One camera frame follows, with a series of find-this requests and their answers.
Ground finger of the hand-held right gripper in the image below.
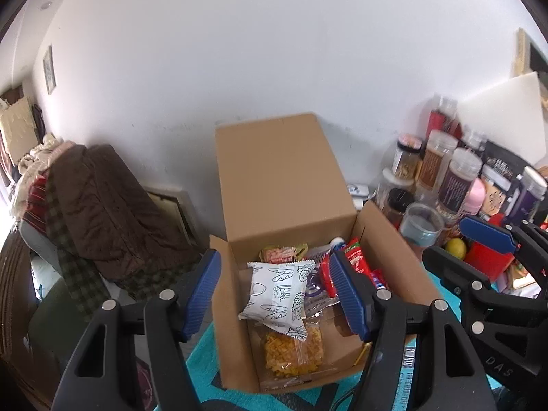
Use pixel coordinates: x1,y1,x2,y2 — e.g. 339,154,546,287
422,246,548,366
460,216,548,283

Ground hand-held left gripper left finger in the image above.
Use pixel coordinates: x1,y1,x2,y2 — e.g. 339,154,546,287
51,248,222,411

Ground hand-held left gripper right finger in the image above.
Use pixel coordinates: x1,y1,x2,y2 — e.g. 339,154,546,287
331,250,493,411

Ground plain red snack packet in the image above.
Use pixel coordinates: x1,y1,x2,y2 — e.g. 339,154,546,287
319,253,341,299

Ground silver purple print snack packet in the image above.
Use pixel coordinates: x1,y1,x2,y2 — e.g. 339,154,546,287
302,246,343,315

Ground red blue snack packet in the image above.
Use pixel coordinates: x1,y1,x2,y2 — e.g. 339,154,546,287
370,267,390,291

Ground red green edge snack packet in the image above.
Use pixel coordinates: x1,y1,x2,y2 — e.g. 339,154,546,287
342,237,375,277

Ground yellow lollipop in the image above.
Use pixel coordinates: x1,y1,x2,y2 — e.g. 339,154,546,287
353,342,372,366

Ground white bread print snack packet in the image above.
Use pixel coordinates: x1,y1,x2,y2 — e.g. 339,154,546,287
238,260,316,341

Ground tan red label snack packet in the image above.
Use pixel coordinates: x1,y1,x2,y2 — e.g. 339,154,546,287
261,244,310,265

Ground clear bag of yellow crackers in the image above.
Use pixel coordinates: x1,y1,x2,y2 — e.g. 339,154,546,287
254,321,326,388

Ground cardboard box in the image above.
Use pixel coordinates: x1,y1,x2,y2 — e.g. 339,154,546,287
209,112,444,394

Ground lemon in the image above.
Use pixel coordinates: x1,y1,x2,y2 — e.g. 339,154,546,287
445,237,469,260

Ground red plastic container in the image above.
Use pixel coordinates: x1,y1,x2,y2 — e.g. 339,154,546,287
464,242,514,281

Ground tan patterned packet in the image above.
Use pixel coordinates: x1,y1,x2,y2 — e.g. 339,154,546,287
479,177,510,219

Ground pink bottle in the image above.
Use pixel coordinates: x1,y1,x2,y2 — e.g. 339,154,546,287
464,178,486,215

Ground clear plastic cup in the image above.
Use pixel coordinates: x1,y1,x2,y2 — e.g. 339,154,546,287
400,202,445,249

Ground tall jar dark purple label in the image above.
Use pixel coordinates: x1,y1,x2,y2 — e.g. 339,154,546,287
437,148,482,219

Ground black pouch white label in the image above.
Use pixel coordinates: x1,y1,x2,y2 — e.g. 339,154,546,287
482,139,536,189

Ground teal table mat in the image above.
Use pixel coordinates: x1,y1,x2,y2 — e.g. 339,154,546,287
184,261,506,411

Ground brown jar black lid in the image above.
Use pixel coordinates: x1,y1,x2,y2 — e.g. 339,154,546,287
381,187,415,227

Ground tall jar brown label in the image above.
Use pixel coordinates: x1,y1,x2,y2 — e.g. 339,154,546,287
415,129,458,193

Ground clear lid dark jar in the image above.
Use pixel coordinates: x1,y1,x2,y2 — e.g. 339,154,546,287
462,130,486,155

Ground low clear round jar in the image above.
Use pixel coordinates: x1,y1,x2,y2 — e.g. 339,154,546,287
377,168,414,198

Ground glass jar tan contents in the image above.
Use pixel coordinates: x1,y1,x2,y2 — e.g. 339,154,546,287
391,134,424,180

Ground clear jar red contents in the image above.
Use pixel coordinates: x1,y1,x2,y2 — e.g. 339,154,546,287
426,94,461,140

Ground white foam board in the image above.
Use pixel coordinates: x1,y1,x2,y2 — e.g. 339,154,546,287
458,72,548,167

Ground brown quilted jacket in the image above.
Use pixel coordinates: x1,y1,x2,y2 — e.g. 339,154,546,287
45,143,206,285

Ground green checked cloth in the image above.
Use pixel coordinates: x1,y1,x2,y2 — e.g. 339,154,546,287
45,180,112,322

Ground wood framed picture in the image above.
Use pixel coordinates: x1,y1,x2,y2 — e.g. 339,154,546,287
514,28,548,108

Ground red striped cloth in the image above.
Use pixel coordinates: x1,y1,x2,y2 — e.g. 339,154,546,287
17,175,48,227

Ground cream fleece cloth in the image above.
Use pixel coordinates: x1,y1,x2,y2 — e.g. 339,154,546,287
11,133,75,219

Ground flat cardboard sheet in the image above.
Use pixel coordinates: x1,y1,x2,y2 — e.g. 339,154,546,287
0,96,37,165

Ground cream wall panel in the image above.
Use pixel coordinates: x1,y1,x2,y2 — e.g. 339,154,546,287
141,186,198,245

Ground small framed wall picture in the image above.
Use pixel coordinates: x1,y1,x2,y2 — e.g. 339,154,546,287
42,45,57,94

